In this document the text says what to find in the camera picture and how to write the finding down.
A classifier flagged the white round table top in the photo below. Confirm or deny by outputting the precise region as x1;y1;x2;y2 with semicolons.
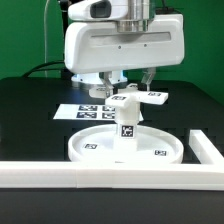
68;124;184;165

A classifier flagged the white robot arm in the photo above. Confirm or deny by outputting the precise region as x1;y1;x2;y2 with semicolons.
64;0;184;96

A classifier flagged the white cross-shaped table base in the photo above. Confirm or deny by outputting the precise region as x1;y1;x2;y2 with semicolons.
89;84;168;109

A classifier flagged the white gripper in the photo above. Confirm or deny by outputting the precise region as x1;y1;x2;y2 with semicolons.
64;14;184;97

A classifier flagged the white thin cable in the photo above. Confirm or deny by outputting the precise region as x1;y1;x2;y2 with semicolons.
43;0;52;79

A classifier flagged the white L-shaped border fence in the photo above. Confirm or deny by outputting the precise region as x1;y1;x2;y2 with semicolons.
0;130;224;191

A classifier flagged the white sheet with markers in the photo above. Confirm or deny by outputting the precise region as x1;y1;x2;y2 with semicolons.
52;103;145;122

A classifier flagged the black cable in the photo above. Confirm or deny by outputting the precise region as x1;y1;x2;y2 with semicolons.
21;60;66;79

